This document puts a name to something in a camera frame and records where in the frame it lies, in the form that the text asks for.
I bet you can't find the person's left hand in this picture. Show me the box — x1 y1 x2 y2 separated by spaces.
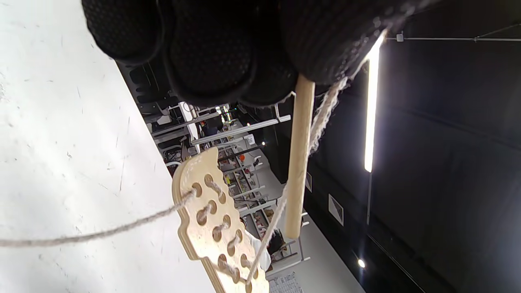
81 0 440 108

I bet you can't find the cream rope with wooden needle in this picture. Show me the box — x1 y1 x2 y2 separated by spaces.
0 74 350 293

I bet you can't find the wooden crocodile lacing toy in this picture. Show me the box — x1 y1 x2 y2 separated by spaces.
172 146 270 293

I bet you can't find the black mesh office chair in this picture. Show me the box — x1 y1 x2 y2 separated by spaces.
117 60 180 117

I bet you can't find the grey ceiling conduit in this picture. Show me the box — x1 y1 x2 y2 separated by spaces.
386 24 521 44

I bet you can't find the aluminium frame post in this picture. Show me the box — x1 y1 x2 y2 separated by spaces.
190 115 292 146

